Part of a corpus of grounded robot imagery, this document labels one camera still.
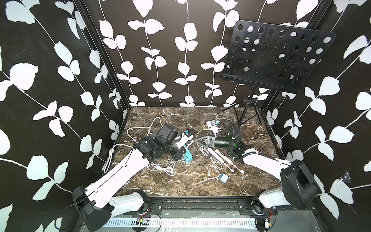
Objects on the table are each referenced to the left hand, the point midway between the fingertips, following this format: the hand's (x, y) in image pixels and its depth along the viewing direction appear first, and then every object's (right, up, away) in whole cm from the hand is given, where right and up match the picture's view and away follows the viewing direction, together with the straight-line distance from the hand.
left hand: (184, 147), depth 71 cm
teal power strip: (+2, -9, +19) cm, 21 cm away
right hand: (+6, +3, +1) cm, 7 cm away
